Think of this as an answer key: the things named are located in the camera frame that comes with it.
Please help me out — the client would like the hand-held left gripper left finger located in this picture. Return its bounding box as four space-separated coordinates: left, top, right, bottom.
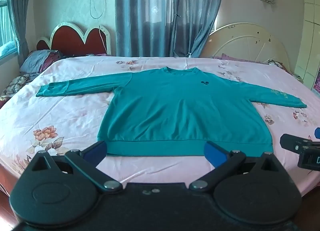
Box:
26 140 123 194

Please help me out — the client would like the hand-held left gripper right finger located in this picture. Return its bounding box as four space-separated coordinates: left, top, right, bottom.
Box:
189 141 288 193

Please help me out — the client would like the teal long-sleeve sweatshirt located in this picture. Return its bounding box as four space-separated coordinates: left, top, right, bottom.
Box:
36 66 307 157

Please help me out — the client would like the pink floral bed sheet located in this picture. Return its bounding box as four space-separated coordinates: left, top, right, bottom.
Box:
0 56 320 198

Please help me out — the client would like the purple cloth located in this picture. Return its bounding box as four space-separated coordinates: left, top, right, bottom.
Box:
212 53 242 61

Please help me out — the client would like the cream wardrobe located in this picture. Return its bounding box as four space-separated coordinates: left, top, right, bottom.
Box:
295 0 320 89

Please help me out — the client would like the patterned brown pillow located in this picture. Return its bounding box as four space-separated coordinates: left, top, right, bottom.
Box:
2 73 31 96

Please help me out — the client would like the cream round headboard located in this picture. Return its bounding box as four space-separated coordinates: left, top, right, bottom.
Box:
200 22 290 71

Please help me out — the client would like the blue pillow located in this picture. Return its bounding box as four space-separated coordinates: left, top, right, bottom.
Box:
20 50 63 73

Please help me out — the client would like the red heart-shaped headboard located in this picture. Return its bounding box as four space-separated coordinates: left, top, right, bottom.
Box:
36 22 112 58

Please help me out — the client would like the grey tied curtain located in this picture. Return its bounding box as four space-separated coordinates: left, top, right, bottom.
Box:
172 0 227 58

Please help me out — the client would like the grey flat curtain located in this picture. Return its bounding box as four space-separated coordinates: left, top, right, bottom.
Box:
115 0 180 58

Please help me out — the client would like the grey window curtain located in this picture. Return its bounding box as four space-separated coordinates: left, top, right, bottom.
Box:
6 0 35 66

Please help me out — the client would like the window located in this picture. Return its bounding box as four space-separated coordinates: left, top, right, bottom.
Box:
0 0 18 59

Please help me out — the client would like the pink wall poster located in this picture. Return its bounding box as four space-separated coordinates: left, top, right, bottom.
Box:
312 68 320 92

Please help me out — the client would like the white charger cable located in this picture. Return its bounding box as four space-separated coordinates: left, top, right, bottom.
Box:
89 0 106 55

